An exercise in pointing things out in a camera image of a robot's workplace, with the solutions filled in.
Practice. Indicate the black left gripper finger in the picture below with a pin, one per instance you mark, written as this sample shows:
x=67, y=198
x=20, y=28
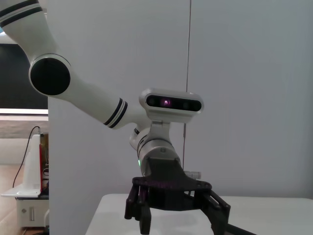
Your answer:
x=144, y=218
x=217, y=208

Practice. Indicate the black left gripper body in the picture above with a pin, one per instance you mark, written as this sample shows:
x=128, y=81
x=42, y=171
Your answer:
x=166, y=181

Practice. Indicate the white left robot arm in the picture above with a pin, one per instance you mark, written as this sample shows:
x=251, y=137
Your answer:
x=93, y=98

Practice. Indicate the silver metal plug connector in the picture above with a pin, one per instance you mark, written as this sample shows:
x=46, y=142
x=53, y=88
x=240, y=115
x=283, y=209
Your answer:
x=194, y=175

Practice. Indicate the white cabinet with socket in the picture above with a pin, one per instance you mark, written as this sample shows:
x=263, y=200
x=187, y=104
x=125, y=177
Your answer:
x=29, y=210

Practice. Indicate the red and brown box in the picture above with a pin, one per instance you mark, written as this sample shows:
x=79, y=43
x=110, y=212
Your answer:
x=44, y=156

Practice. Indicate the white plastic stand device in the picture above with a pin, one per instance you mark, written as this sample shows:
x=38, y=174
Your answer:
x=33, y=166

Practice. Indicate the white ledge strip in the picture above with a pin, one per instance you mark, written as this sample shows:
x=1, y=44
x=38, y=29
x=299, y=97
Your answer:
x=22, y=114

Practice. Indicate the dark black screen panel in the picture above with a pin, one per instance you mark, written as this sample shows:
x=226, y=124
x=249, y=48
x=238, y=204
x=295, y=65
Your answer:
x=12, y=85

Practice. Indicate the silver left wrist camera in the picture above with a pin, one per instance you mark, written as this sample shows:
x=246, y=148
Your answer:
x=173, y=102

